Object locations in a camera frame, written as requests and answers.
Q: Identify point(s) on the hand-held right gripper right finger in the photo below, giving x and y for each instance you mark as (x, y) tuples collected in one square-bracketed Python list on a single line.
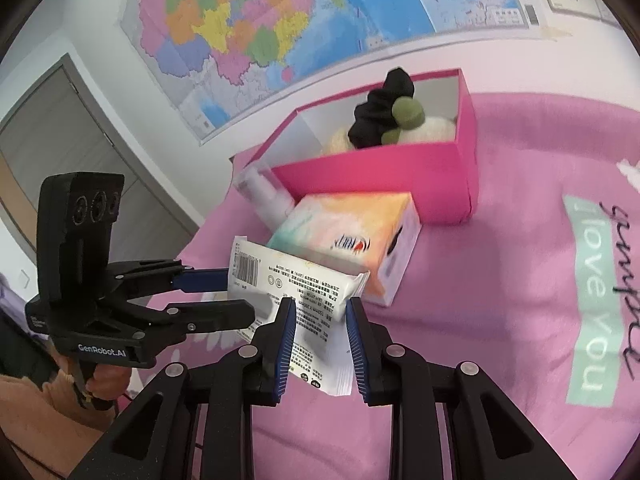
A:
[(357, 345)]

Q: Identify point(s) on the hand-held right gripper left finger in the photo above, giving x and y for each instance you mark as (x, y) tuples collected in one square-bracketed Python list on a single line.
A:
[(285, 345)]

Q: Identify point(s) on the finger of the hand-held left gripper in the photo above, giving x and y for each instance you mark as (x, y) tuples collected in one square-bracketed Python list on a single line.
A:
[(210, 316), (205, 281)]

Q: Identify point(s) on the white printed plastic packet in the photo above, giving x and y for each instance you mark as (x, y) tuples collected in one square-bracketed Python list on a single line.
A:
[(300, 285)]

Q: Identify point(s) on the pink cardboard box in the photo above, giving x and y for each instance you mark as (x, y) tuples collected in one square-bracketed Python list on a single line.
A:
[(400, 175)]

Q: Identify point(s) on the beige plush toy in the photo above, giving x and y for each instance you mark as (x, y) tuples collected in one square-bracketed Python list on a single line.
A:
[(340, 142)]

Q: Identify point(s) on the black cloth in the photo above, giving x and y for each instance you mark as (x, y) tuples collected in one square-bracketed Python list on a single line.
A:
[(375, 110)]

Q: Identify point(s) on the green grey plush toy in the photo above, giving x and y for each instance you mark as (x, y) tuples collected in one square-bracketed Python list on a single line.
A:
[(407, 112)]

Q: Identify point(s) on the person's left forearm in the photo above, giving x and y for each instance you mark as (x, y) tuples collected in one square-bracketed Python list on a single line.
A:
[(45, 410)]

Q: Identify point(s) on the person's left hand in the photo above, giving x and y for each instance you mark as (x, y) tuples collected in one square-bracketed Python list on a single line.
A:
[(110, 381)]

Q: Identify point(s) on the white pump bottle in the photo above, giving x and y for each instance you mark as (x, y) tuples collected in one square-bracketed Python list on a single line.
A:
[(265, 197)]

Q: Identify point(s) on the pastel tissue box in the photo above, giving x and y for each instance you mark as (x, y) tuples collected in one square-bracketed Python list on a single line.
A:
[(350, 220)]

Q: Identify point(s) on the grey door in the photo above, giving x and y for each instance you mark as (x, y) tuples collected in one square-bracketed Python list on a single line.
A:
[(75, 130)]

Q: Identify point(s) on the pink printed bed sheet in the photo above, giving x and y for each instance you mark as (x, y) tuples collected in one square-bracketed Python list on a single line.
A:
[(500, 285)]

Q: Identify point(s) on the colourful wall map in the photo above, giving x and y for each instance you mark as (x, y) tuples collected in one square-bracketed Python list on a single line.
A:
[(300, 10)]

